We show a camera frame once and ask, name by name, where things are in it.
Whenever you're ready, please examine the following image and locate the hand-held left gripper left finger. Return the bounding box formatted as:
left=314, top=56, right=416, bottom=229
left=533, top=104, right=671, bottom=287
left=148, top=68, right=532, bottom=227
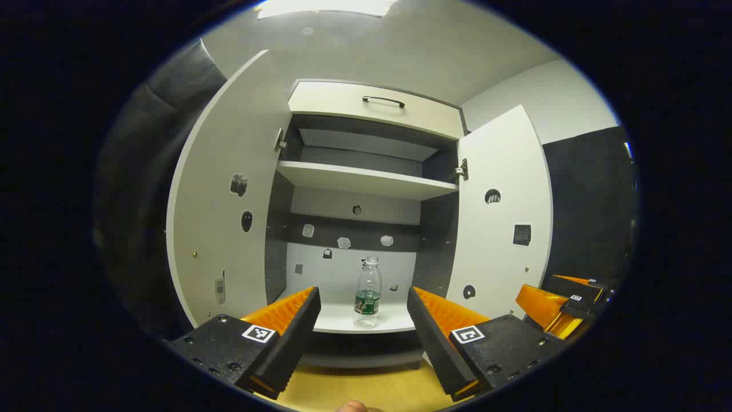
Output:
left=166, top=286, right=322, bottom=400

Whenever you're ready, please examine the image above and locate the clear plastic bottle green label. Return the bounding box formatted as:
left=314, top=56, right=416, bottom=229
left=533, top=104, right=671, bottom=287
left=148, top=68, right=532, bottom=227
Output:
left=353, top=256, right=383, bottom=330

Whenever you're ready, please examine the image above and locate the white cabinet door cat sticker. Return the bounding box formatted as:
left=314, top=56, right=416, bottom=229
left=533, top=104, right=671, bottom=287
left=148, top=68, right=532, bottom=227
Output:
left=445, top=105, right=554, bottom=321

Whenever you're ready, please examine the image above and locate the black backdrop cloth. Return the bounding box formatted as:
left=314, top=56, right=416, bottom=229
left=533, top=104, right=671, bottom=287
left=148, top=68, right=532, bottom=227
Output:
left=94, top=39, right=638, bottom=341

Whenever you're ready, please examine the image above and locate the ceiling light panel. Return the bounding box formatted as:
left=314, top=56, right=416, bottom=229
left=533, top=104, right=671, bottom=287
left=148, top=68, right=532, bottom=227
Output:
left=256, top=0, right=396, bottom=19

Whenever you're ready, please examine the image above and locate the white cabinet shelf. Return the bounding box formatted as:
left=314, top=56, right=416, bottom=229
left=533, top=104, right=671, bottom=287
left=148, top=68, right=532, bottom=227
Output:
left=277, top=160, right=459, bottom=201
left=277, top=289, right=417, bottom=334

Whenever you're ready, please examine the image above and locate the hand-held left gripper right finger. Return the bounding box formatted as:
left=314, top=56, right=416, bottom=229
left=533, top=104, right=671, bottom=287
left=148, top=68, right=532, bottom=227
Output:
left=407, top=286, right=564, bottom=401

